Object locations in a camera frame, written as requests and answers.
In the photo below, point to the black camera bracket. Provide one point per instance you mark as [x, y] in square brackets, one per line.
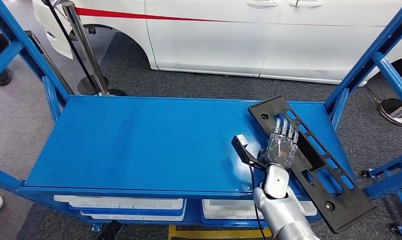
[242, 154]

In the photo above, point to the black stanchion post with base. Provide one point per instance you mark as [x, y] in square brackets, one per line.
[88, 86]

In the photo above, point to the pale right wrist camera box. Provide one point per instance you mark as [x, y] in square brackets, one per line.
[242, 139]

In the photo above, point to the black flat plate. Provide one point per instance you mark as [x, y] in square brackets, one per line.
[109, 230]

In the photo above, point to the white plastic tray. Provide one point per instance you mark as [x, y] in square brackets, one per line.
[137, 217]
[227, 208]
[121, 202]

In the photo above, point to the white car with red stripe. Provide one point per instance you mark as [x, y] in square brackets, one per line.
[214, 43]

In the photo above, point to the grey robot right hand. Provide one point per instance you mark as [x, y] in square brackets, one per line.
[280, 149]

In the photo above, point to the black plastic slotted panel part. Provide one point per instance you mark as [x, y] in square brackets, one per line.
[341, 213]

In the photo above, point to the chrome round stanchion base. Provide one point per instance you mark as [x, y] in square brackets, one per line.
[394, 111]

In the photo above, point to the blue metal shelf rack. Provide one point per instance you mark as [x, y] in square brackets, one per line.
[147, 145]

